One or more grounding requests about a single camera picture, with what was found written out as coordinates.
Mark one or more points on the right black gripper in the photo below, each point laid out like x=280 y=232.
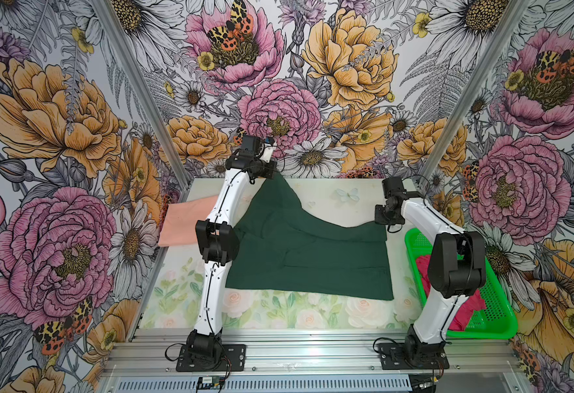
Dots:
x=380 y=219

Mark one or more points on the left aluminium frame post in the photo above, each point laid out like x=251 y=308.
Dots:
x=124 y=50

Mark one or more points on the small green circuit board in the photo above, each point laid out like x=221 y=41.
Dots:
x=210 y=383

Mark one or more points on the folded peach t-shirt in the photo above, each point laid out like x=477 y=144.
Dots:
x=180 y=220

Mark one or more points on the dark green t-shirt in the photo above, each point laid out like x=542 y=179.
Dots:
x=285 y=248

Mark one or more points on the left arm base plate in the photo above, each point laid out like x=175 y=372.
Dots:
x=230 y=358

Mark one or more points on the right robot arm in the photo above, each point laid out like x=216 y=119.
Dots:
x=457 y=269

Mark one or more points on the right aluminium frame post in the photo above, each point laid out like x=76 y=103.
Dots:
x=505 y=29

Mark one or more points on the magenta t-shirt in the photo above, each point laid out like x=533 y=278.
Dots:
x=465 y=313

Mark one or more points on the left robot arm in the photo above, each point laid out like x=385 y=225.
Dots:
x=219 y=246

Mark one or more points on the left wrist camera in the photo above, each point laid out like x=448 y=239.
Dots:
x=268 y=149

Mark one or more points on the aluminium frame post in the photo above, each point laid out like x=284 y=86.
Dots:
x=505 y=29
x=124 y=50

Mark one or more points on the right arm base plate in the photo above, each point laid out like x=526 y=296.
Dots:
x=396 y=357

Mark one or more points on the green plastic laundry basket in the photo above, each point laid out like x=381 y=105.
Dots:
x=496 y=322

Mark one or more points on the aluminium mounting rail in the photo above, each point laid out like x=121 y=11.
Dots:
x=307 y=361

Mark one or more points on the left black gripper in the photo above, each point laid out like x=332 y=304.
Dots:
x=271 y=169

